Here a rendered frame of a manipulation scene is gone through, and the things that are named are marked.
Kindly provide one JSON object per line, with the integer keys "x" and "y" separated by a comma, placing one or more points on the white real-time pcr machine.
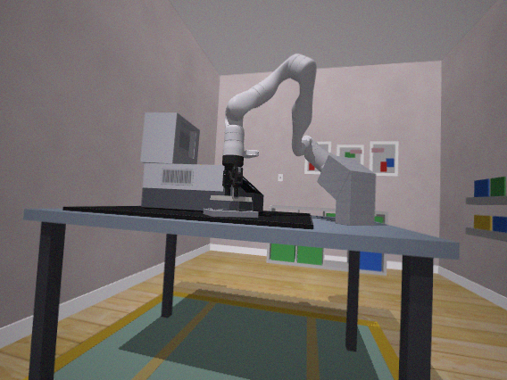
{"x": 183, "y": 184}

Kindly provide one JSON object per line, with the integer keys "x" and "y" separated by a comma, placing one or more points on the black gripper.
{"x": 233, "y": 175}

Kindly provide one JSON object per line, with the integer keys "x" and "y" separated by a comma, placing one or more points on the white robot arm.
{"x": 299, "y": 68}

